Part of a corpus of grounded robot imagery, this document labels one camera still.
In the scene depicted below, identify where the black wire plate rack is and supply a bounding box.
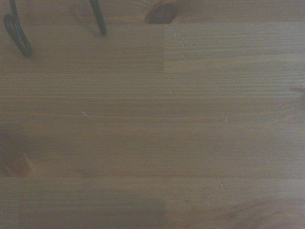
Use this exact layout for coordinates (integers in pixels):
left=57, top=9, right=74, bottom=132
left=3, top=0, right=107, bottom=58

